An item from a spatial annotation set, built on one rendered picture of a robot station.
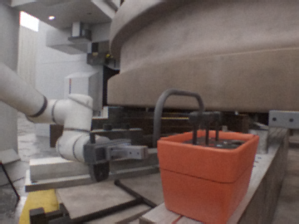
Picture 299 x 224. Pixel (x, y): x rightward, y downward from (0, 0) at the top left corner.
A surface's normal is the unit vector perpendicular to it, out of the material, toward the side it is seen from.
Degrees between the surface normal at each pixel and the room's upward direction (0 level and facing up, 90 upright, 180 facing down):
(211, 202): 97
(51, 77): 90
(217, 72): 90
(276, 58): 90
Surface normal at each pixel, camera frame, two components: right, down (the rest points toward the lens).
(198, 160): -0.61, 0.14
